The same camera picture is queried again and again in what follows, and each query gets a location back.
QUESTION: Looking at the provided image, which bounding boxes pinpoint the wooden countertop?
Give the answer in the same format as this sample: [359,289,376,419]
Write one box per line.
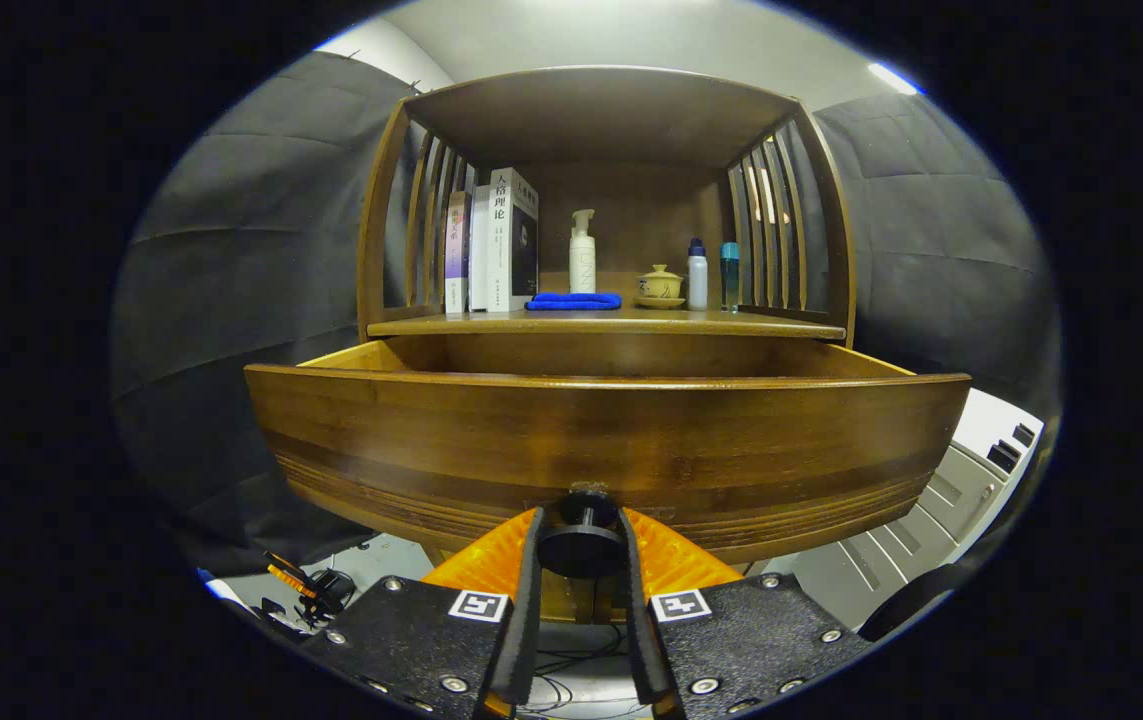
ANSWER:
[367,305,847,341]

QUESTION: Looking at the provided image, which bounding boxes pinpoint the white book with portrait cover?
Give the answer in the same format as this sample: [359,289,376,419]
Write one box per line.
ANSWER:
[487,167,540,313]

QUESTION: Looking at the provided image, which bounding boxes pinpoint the small ceiling lamp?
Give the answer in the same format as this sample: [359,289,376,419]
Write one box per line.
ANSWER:
[868,62,922,97]

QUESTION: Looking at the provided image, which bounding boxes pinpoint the brown wooden cabinet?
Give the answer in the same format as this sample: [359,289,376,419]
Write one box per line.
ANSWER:
[356,65,857,626]

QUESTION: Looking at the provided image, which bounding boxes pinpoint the wooden drawer with black knob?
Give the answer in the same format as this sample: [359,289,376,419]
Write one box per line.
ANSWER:
[244,338,972,581]

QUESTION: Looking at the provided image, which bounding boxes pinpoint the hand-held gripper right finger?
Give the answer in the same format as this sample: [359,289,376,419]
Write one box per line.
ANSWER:
[616,506,877,720]

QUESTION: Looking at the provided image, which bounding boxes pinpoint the orange and black tool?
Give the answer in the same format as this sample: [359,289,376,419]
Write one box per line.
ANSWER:
[261,550,357,626]

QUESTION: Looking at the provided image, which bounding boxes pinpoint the black floor cables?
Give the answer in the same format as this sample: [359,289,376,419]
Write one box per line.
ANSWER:
[521,625,652,720]

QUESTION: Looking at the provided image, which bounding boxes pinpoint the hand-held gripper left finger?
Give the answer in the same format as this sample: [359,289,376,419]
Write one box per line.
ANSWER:
[326,506,544,720]

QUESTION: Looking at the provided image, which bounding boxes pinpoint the folded blue cloth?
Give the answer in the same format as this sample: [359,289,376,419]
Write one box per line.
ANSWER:
[525,292,623,312]

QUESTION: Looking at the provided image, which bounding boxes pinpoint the white pump bottle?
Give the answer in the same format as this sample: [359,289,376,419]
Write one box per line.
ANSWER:
[569,209,598,295]

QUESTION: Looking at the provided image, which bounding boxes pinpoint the purple book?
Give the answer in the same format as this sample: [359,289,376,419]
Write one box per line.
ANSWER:
[444,190,472,316]

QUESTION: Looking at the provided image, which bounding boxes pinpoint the white and grey filing cabinet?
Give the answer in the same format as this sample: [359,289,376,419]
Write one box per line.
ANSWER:
[791,388,1045,631]

